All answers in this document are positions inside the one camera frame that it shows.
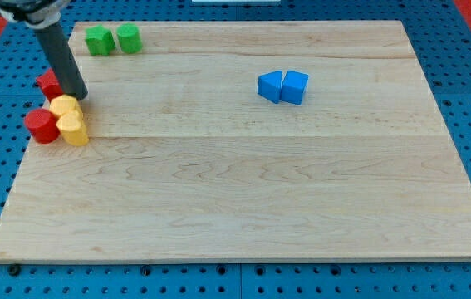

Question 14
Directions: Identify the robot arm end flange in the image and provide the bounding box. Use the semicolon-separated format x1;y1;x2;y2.
0;0;71;30

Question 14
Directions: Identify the wooden board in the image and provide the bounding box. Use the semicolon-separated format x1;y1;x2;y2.
0;21;471;264

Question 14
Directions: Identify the blue triangle block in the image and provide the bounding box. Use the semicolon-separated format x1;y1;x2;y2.
257;71;282;104

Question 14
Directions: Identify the blue cube block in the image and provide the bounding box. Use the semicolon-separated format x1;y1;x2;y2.
280;71;309;105

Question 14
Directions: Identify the green cylinder block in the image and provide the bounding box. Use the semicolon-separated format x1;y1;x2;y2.
116;23;143;54

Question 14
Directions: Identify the yellow heart block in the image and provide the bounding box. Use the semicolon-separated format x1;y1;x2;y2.
56;110;89;146

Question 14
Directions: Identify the green star block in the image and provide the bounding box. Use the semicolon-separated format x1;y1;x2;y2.
85;25;116;56

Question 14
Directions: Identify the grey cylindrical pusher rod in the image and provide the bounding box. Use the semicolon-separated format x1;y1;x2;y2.
34;22;88;100

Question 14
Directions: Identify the yellow hexagon block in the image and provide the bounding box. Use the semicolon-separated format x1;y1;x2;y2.
49;94;83;119

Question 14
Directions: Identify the red cylinder block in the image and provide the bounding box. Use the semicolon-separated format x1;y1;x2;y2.
23;108;60;144

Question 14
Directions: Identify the red block behind rod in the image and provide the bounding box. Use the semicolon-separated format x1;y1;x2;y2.
36;68;64;102

